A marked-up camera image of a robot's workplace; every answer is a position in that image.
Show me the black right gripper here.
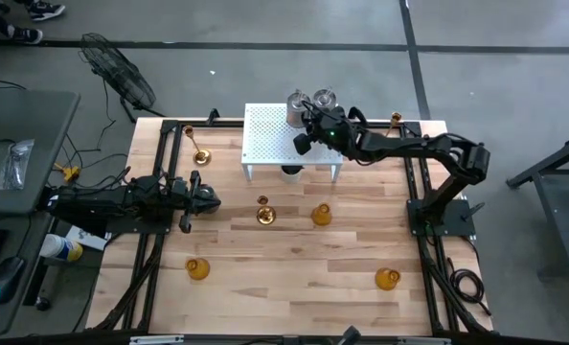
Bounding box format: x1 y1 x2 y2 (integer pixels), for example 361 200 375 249
292 99 363 158

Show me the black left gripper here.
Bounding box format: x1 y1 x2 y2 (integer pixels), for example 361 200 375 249
171 171 222 235

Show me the dark ribbed candle tin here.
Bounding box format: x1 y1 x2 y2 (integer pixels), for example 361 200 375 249
200 188 221 213
312 86 339 112

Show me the candle tin with orange label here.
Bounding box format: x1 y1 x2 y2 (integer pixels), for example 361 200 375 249
285 90 311 129

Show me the medium brass candlestick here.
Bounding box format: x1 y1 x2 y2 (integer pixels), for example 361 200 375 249
182 125 213 168

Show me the tall brass candlestick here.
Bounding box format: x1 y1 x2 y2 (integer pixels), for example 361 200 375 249
386 111 404 138
256 194 278 226

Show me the amber ribbed glass candle holder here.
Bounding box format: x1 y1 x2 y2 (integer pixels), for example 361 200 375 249
184 256 212 282
374 266 402 292
310 201 334 228

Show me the white perforated metal shelf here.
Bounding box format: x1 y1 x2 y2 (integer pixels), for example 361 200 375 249
240 102 345 184

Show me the white plant pot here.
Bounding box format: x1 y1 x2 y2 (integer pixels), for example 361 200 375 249
280 164 306 185

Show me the white paper sheet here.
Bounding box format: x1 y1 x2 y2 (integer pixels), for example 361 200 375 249
65 224 111 253

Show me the white metal bar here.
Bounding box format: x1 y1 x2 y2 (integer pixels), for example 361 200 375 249
129 334 186 345
396 336 454 345

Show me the black floor fan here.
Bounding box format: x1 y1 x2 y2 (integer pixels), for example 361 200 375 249
78 32 167 124

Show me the white and yellow wipes canister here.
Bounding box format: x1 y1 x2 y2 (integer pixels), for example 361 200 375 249
38 233 85 264

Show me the black cylinder bottle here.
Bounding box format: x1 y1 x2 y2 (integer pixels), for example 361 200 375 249
34 262 65 313

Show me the grey side table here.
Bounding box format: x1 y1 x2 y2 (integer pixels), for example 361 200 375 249
0 87 81 216

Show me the clear plastic bag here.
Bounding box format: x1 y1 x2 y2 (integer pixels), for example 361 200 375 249
0 138 36 192

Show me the black computer mouse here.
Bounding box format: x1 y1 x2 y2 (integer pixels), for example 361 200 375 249
0 255 28 306

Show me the person's shoe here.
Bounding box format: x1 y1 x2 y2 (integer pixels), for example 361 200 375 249
5 24 44 46
25 0 67 23

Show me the black metal stand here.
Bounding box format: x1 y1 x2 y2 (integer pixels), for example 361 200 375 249
505 130 569 282

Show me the black aluminium table frame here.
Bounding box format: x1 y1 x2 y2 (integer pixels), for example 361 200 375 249
86 108 495 337

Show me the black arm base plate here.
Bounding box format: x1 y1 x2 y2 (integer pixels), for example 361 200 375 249
405 197 478 239
103 210 171 237

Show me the yellow cable connector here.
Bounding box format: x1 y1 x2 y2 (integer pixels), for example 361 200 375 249
53 162 82 185

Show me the black clamp mount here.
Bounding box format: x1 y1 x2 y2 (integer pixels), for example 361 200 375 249
333 325 363 345

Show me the coiled black cable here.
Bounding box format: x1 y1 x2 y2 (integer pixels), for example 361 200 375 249
445 257 493 318

